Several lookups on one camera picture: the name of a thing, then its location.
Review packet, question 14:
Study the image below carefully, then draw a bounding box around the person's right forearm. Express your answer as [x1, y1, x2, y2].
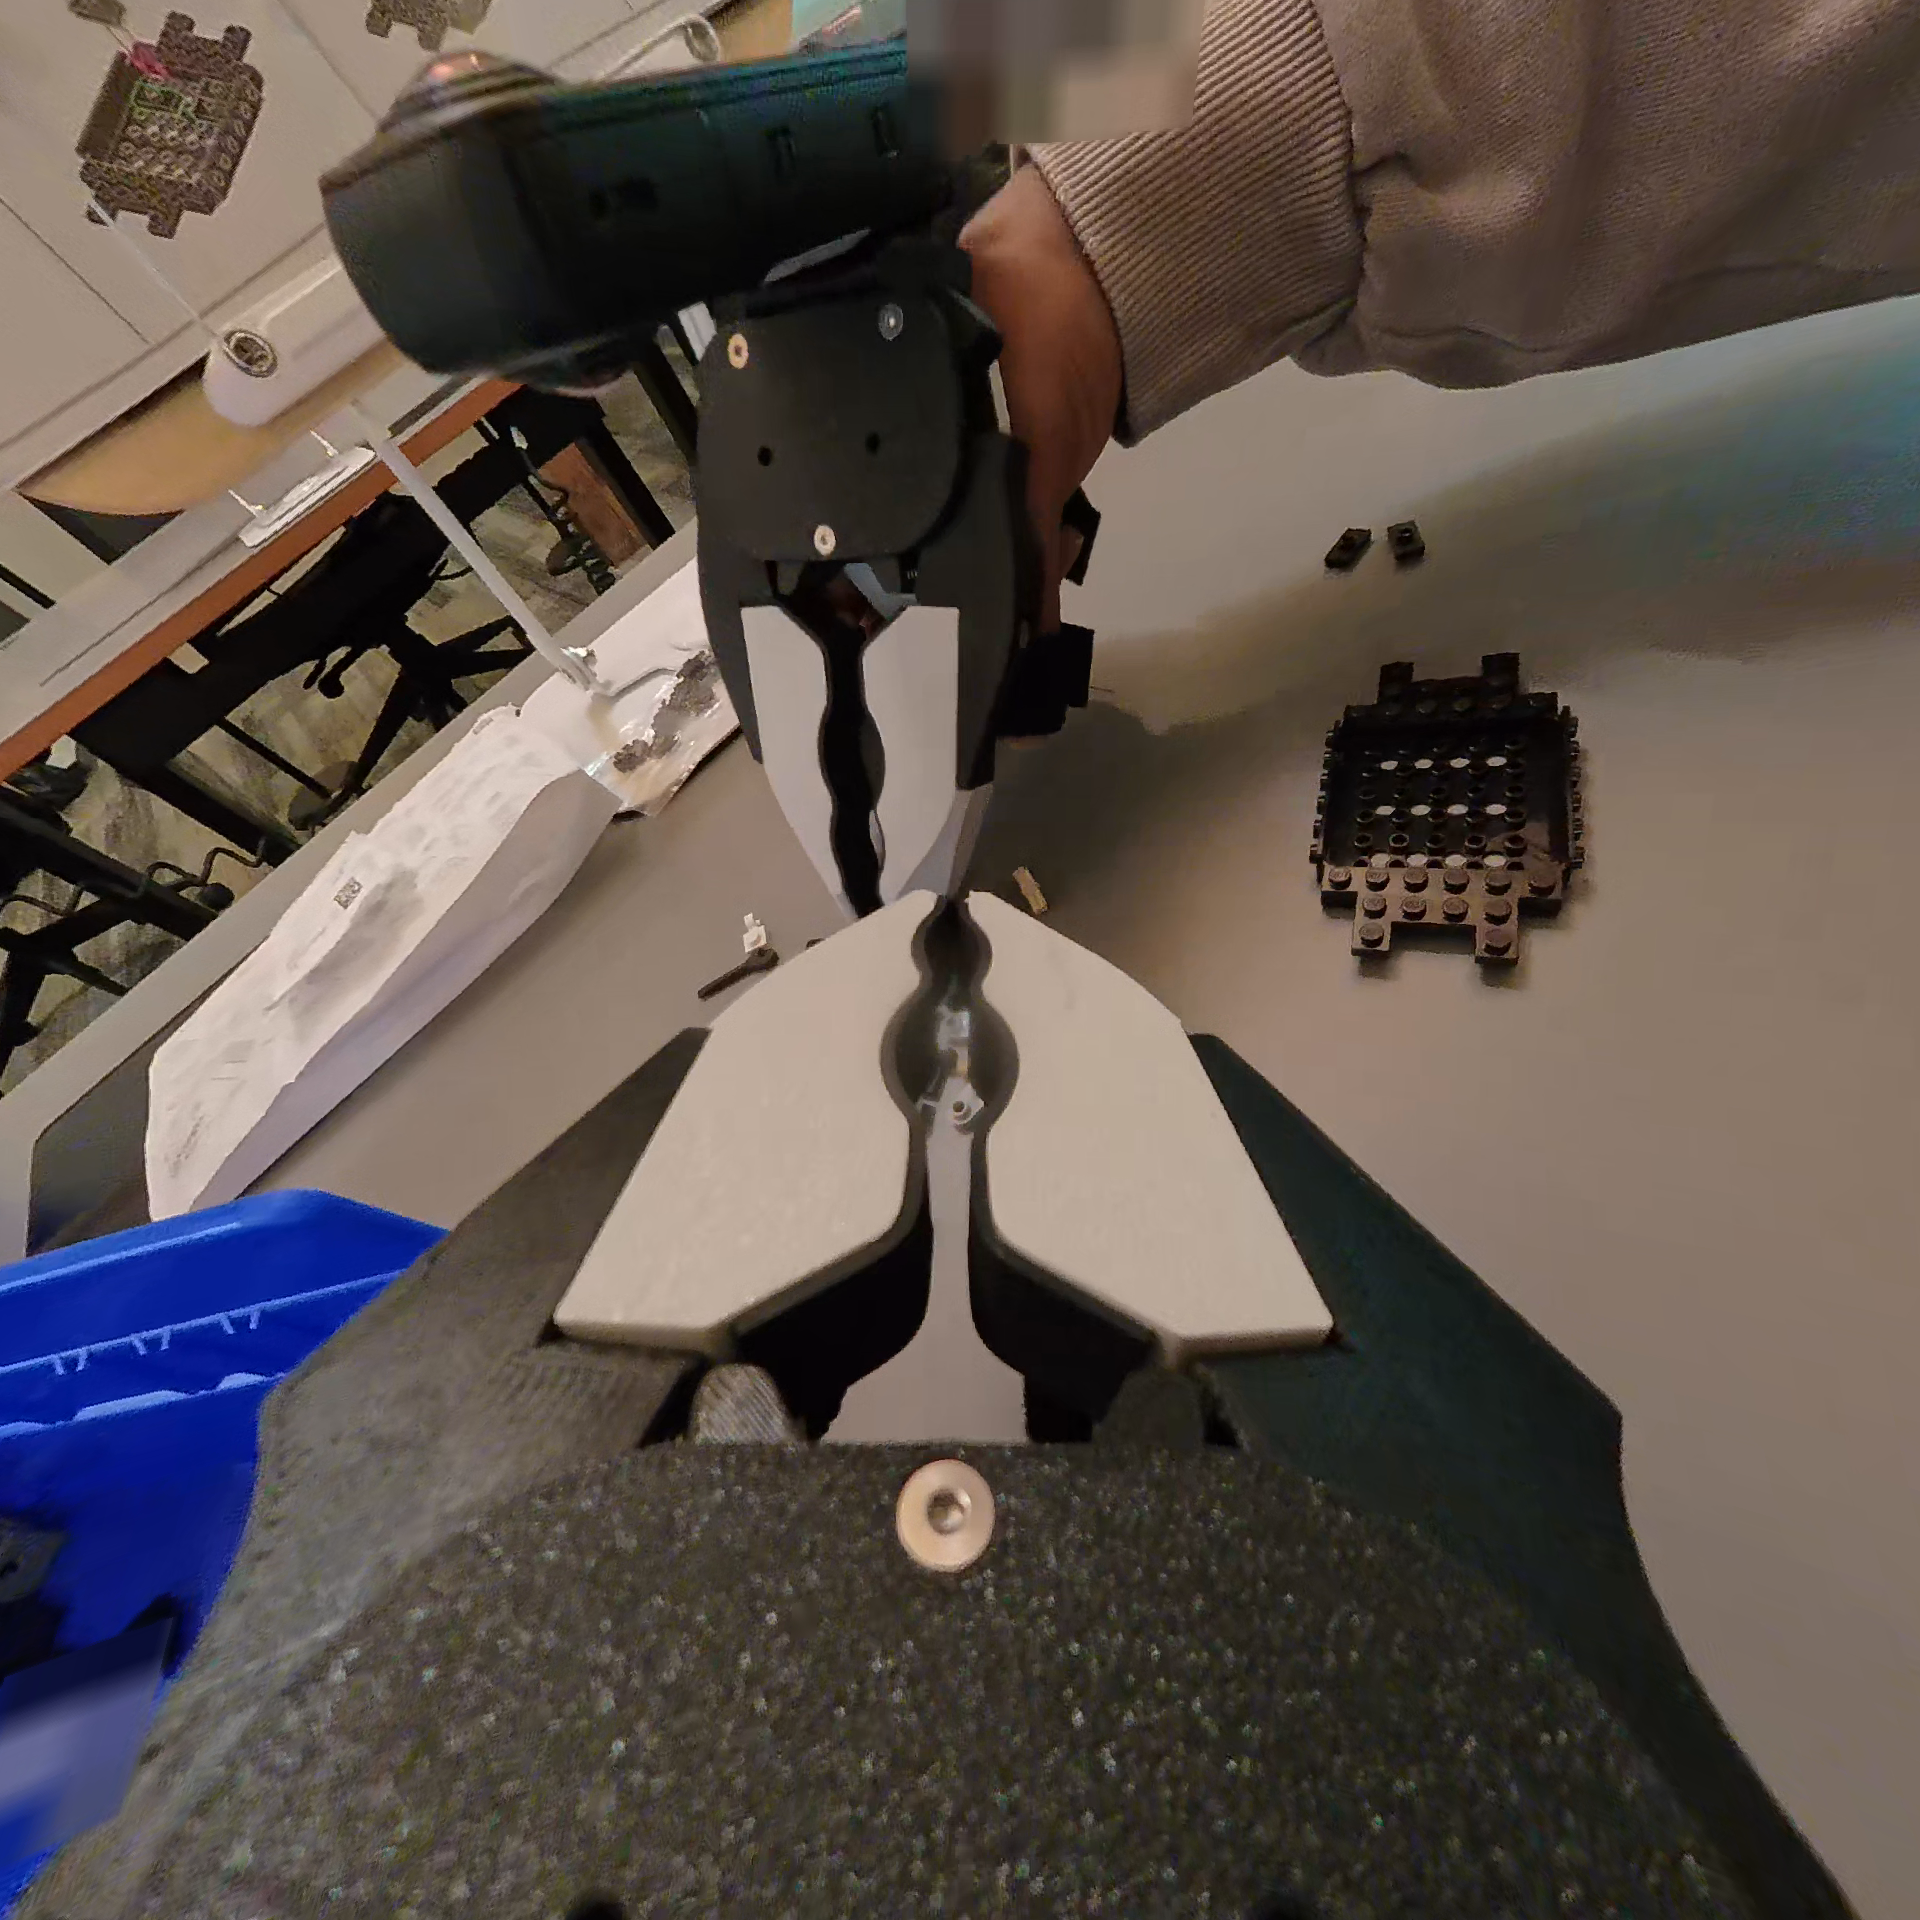
[1026, 0, 1920, 447]

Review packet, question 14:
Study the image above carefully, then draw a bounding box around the white booklet stand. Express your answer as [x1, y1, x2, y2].
[198, 246, 662, 713]

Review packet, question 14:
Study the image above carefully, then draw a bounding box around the black-legged table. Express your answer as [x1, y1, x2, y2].
[0, 374, 693, 842]

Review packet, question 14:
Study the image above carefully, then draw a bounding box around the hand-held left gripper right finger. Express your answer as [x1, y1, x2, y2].
[960, 892, 1339, 1441]

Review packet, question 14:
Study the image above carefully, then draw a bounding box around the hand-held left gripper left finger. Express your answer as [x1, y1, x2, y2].
[553, 892, 949, 1441]

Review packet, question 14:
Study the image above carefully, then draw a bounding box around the black office chair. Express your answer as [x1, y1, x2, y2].
[90, 480, 528, 842]

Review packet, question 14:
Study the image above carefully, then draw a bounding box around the pile of small bricks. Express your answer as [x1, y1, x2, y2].
[696, 866, 1053, 1133]

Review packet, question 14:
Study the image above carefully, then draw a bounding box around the instruction booklet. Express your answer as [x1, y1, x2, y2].
[0, 0, 722, 490]

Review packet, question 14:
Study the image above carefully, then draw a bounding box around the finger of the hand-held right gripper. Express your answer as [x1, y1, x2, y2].
[745, 603, 889, 921]
[858, 603, 997, 906]

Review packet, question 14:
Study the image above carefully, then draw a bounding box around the printed white paper bag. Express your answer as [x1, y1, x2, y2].
[147, 707, 621, 1223]

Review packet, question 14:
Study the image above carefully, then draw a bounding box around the blue plastic bin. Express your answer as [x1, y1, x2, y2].
[0, 1188, 452, 1920]

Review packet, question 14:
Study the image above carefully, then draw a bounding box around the black brick chassis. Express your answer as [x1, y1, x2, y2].
[1313, 652, 1592, 988]

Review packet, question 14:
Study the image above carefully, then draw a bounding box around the person's right hand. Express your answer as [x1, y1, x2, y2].
[956, 161, 1129, 610]

